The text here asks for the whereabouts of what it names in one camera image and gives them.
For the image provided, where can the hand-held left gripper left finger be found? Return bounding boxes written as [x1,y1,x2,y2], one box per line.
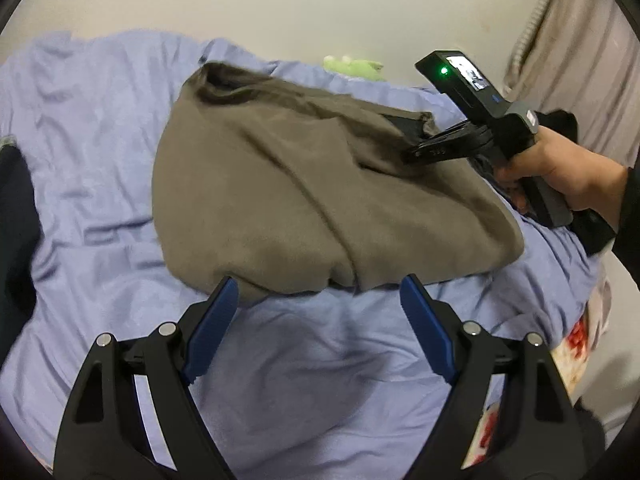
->
[54,275,240,480]

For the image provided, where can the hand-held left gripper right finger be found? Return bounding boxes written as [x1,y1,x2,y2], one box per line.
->
[399,273,587,480]

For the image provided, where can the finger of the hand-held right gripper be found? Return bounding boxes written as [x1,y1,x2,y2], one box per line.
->
[400,135,496,164]
[430,123,493,142]

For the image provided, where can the olive zip jacket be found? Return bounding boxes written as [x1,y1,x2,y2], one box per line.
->
[151,61,526,306]

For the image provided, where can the person's right hand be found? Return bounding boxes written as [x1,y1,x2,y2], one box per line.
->
[494,126,629,212]

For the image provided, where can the grey corrugated pipe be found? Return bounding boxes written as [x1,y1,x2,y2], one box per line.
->
[510,0,559,61]

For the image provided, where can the pale pink curtain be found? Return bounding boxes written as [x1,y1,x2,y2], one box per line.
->
[502,0,640,171]

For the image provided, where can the green plush toy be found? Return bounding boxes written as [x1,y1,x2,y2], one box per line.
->
[322,55,384,82]

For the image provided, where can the floral blanket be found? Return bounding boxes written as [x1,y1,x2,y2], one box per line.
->
[470,280,613,461]

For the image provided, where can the light blue bedsheet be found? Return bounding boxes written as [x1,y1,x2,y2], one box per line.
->
[0,30,608,480]

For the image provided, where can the navy pants with white stripes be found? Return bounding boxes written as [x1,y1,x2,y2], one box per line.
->
[0,142,43,341]

